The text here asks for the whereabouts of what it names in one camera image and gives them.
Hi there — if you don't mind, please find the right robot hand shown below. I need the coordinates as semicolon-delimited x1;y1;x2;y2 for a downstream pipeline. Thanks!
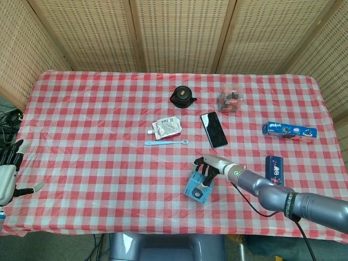
191;153;235;189

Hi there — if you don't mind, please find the clear bag of snacks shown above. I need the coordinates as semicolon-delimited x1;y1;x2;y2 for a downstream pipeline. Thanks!
216;84;243;113

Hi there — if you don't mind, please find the black teapot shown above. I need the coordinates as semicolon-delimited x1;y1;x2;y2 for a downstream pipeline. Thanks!
169;85;197;109

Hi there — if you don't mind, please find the black smartphone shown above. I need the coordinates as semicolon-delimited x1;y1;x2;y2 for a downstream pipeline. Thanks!
200;111;228;149

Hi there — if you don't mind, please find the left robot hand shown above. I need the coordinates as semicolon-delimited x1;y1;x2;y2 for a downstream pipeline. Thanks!
0;139;46;207

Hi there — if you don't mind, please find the black cables bundle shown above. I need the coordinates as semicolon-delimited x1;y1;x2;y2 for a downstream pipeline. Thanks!
0;103;24;153

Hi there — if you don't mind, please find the light blue toothbrush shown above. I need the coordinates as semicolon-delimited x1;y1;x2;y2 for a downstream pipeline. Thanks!
144;139;189;146

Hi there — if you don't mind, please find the silver spout pouch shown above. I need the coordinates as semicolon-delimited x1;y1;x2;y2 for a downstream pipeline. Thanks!
147;116;182;140

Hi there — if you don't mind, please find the blue cookie box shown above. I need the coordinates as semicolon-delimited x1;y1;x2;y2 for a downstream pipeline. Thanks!
262;121;318;143

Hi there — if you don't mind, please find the small light blue box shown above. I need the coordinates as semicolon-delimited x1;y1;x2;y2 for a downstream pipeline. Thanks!
184;170;216;205

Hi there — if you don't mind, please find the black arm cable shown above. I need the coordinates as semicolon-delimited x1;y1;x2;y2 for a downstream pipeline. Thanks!
230;181;318;261

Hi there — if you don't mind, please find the red white checkered tablecloth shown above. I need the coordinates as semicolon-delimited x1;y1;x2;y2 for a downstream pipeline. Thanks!
0;70;348;243

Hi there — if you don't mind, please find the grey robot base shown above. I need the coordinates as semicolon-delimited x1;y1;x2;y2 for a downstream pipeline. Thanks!
108;232;226;261

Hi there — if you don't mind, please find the bamboo folding screen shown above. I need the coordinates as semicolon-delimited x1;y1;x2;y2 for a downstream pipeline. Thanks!
0;0;348;120

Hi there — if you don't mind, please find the dark blue tall box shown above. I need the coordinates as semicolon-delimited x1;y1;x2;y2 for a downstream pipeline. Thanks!
265;156;284;188

